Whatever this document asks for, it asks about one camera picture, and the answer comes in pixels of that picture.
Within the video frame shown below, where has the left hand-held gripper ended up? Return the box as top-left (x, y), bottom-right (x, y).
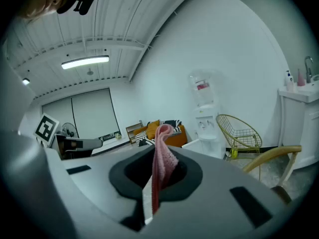
top-left (33, 113), bottom-right (104, 160)

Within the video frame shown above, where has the wooden chair with brown seat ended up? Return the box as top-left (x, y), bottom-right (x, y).
top-left (243, 144), bottom-right (303, 205)

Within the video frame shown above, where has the white pump soap bottle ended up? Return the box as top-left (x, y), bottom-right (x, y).
top-left (285, 70), bottom-right (295, 92)

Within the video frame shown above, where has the gold wire chair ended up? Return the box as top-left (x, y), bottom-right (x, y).
top-left (215, 114), bottom-right (263, 160)

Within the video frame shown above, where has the wooden shelf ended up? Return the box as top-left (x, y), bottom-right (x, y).
top-left (125, 122), bottom-right (145, 144)

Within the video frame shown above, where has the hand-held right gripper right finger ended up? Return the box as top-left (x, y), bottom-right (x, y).
top-left (144, 145), bottom-right (296, 239)

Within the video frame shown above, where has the standing fan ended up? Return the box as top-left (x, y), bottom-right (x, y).
top-left (61, 122), bottom-right (78, 138)

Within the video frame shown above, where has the black head-mounted camera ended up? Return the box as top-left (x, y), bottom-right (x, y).
top-left (56, 0), bottom-right (99, 16)

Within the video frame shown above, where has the long ceiling lamp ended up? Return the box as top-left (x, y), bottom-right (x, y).
top-left (61, 55), bottom-right (110, 70)

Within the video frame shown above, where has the orange sofa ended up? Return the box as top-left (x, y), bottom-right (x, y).
top-left (133, 119), bottom-right (188, 148)

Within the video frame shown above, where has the pink bottle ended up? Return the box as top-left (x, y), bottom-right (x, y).
top-left (296, 68), bottom-right (306, 87)

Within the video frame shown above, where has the white roller blind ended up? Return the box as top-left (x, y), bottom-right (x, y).
top-left (71, 88), bottom-right (121, 139)
top-left (41, 97), bottom-right (75, 139)

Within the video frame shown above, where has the mustard cushion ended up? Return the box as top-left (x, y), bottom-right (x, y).
top-left (146, 119), bottom-right (160, 139)

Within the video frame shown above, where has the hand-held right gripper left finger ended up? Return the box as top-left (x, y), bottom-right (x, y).
top-left (44, 144), bottom-right (157, 239)

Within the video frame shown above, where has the white sink cabinet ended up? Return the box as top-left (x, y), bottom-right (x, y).
top-left (278, 80), bottom-right (319, 170)

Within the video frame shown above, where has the black and white striped blanket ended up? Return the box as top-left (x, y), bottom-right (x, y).
top-left (136, 119), bottom-right (182, 146)

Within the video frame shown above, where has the pink cloth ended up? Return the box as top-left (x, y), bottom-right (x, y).
top-left (151, 123), bottom-right (179, 215)

